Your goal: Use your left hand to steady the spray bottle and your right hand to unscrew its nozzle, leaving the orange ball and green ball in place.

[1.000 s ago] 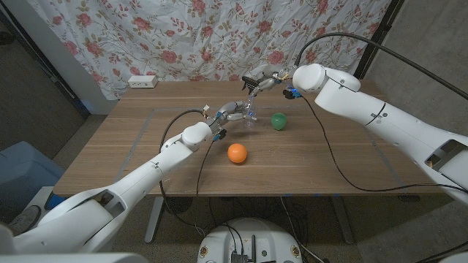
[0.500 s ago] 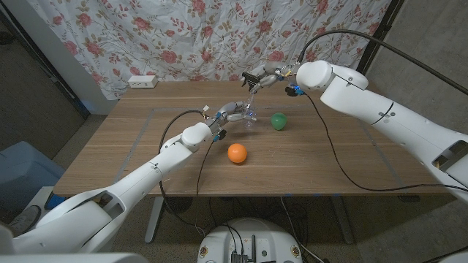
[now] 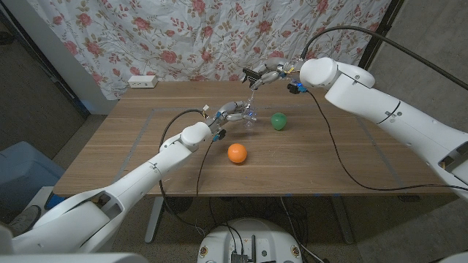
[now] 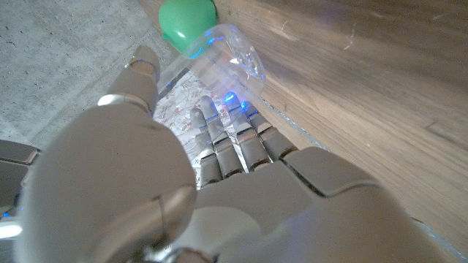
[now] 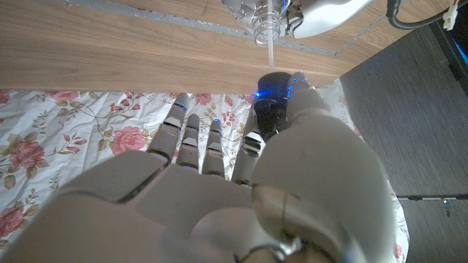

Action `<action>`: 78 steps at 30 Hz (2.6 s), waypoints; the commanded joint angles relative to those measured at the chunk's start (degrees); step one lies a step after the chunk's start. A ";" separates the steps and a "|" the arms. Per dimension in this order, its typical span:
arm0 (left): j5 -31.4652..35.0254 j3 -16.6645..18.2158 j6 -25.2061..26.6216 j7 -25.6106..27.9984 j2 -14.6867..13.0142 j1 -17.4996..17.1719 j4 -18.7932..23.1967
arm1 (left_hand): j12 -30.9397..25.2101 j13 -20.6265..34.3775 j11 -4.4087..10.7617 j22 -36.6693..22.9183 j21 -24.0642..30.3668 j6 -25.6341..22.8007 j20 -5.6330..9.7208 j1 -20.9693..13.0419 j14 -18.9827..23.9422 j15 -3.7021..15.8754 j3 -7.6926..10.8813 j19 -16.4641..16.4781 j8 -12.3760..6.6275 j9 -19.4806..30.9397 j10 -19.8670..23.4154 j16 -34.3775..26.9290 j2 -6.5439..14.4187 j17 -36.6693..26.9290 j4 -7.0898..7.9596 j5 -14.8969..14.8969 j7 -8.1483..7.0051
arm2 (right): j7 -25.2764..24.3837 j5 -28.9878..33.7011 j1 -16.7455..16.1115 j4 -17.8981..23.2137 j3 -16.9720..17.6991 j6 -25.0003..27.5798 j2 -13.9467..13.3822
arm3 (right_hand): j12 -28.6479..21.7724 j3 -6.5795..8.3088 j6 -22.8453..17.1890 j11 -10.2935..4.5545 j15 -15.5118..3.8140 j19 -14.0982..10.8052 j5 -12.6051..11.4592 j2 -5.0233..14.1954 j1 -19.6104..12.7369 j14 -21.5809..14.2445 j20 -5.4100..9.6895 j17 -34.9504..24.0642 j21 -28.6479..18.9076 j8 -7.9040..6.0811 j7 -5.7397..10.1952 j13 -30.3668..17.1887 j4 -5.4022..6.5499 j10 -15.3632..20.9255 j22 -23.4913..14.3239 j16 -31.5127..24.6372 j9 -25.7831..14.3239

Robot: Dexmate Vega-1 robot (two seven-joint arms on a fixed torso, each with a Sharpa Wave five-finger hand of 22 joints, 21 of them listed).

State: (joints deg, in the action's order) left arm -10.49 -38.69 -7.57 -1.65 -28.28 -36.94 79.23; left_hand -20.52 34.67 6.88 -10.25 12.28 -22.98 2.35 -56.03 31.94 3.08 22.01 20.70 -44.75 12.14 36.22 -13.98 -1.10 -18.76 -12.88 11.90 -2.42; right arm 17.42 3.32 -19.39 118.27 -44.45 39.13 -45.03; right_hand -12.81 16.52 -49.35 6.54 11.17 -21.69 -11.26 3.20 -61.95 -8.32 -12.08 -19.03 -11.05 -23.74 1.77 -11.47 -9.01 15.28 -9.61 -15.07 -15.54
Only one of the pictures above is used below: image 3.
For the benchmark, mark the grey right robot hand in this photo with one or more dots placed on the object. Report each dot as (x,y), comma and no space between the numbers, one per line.
(272,76)

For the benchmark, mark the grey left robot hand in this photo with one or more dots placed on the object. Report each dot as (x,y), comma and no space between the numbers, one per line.
(228,108)

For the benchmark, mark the black spray nozzle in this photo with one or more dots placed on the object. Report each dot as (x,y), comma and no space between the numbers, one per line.
(250,75)

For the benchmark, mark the clear spray bottle body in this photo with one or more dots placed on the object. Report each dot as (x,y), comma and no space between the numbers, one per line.
(249,124)

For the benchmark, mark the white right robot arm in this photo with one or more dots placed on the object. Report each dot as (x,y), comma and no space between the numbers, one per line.
(395,113)

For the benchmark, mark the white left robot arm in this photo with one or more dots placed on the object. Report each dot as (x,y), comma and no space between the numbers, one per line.
(109,197)

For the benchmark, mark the green ball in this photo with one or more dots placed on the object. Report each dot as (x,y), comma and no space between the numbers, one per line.
(278,121)

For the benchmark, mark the orange ball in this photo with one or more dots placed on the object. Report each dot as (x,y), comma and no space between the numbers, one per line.
(237,153)

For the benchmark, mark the floral rose print backdrop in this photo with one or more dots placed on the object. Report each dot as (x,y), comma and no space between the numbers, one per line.
(204,36)

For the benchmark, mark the white power strip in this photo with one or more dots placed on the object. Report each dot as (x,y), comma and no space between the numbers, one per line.
(142,81)

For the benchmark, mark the black round floor object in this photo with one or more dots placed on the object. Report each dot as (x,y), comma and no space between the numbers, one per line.
(177,205)

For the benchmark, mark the black backdrop stand pole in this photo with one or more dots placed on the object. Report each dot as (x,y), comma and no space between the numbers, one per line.
(378,33)

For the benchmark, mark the white table leg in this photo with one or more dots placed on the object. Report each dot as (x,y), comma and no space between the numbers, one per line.
(153,219)
(343,223)

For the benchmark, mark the white robot torso base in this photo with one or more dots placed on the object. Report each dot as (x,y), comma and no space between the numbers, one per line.
(263,237)

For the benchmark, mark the white room pillar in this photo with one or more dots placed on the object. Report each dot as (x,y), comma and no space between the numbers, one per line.
(62,58)

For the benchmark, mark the blue floor pad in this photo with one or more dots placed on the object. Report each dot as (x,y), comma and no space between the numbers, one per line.
(52,201)

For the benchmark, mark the blue grey storage bin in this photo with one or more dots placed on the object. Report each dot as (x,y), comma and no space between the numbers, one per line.
(25,171)

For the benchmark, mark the grey shoe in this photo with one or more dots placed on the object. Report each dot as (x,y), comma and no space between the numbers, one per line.
(25,219)

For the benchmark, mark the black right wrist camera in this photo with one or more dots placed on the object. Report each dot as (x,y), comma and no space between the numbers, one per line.
(294,88)

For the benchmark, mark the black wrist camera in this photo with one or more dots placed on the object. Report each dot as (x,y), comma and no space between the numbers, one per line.
(294,88)
(220,135)

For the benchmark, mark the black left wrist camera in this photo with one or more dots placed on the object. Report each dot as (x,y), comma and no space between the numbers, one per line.
(220,135)

